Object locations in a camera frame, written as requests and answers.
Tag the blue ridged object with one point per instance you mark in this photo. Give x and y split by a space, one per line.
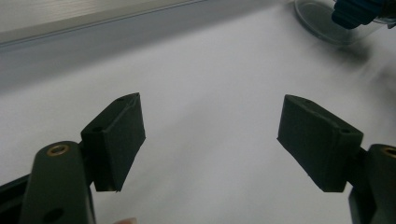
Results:
355 12

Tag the clear plastic cup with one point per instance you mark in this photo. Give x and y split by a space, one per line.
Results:
314 21

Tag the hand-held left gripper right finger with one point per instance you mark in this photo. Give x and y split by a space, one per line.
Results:
314 143

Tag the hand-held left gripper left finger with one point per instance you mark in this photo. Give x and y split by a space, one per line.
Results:
116 140

